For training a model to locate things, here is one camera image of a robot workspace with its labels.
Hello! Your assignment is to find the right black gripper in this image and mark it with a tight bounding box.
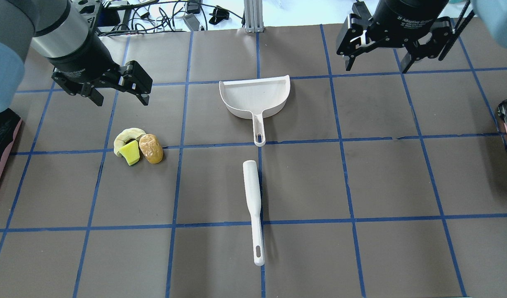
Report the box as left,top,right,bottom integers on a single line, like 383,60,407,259
336,0,454,74

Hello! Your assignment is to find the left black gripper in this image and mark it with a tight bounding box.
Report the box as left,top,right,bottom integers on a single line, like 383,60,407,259
31,0,153,107

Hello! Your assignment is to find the yellow sponge wedge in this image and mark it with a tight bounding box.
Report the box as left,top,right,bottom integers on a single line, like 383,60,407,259
119,140,141,166

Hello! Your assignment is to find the brown potato-like trash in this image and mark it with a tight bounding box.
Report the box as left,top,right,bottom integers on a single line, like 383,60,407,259
139,134,164,164

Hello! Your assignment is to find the white plastic dustpan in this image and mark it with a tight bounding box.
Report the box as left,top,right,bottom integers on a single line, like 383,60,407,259
219,75,291,147

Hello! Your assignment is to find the white hand brush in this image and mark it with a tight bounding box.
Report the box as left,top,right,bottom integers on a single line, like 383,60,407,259
243,160,265,267

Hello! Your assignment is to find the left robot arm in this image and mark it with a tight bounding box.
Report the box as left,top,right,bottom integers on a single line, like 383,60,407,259
0,0,153,113

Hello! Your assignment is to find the black cable bundle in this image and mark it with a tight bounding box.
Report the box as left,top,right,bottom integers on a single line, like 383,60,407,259
100,0,243,36

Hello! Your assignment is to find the aluminium frame post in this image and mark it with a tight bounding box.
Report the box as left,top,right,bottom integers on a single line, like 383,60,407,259
243,0,264,33

